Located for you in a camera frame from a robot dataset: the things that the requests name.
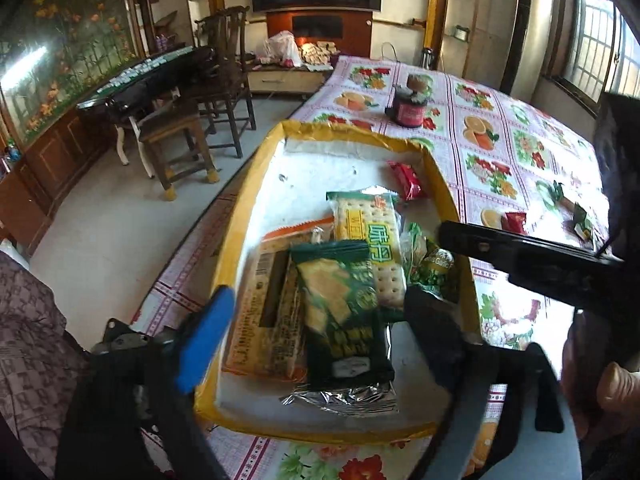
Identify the brown tv cabinet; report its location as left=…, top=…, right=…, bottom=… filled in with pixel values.
left=266, top=7, right=373, bottom=61

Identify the green pea snack packet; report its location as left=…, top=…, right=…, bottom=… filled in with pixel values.
left=400, top=222, right=461, bottom=303

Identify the white plastic bag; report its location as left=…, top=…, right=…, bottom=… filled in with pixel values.
left=256, top=30, right=303, bottom=68

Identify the wall shelf unit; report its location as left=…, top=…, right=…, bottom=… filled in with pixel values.
left=380, top=0, right=481, bottom=78

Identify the wooden sideboard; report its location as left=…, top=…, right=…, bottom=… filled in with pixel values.
left=0, top=105, right=113, bottom=256

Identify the wooden stool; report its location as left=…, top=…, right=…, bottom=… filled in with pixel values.
left=137, top=105, right=221, bottom=202

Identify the small red snack packet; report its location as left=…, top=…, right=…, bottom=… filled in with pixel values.
left=502, top=211, right=528, bottom=236

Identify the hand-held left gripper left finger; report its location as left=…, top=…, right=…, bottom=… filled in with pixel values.
left=55, top=285, right=237, bottom=480

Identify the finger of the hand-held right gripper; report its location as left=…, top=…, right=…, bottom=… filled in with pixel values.
left=439, top=220, right=626, bottom=312

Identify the silver foil packet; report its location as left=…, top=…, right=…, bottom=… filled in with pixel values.
left=280, top=379, right=401, bottom=416

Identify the white foam box yellow tape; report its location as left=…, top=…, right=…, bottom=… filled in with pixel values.
left=194, top=120, right=483, bottom=445

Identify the person's right hand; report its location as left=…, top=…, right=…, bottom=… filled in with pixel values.
left=561, top=309, right=640, bottom=461

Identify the dark green cracker packet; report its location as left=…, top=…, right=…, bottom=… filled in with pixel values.
left=290, top=240, right=397, bottom=391

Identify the tall standing air conditioner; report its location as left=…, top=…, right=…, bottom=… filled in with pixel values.
left=499, top=0, right=556, bottom=98

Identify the fruit and flower print tablecloth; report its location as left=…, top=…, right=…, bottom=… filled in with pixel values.
left=132, top=55, right=613, bottom=480

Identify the stack of beige packets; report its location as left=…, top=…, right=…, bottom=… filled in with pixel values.
left=299, top=40, right=341, bottom=66

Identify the dark red jar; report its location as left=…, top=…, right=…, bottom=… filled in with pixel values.
left=390, top=74, right=430, bottom=128

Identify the black mahjong table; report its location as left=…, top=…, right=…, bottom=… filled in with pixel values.
left=76, top=45, right=216, bottom=166

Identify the yellow cracker packet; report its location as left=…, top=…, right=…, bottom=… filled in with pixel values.
left=326, top=186, right=408, bottom=311

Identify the window with metal grille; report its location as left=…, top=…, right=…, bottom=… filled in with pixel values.
left=552, top=0, right=640, bottom=116

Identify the dark wooden chair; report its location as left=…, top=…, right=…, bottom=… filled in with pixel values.
left=192, top=6, right=258, bottom=158

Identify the orange cracker packet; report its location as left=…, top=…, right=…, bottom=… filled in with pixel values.
left=222, top=217, right=336, bottom=378

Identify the flower wall painting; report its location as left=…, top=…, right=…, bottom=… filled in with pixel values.
left=0, top=0, right=141, bottom=146

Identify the person's brown patterned clothing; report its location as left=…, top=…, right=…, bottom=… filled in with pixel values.
left=0, top=250, right=93, bottom=480

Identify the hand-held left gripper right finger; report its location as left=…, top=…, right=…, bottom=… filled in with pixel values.
left=404, top=287, right=584, bottom=480

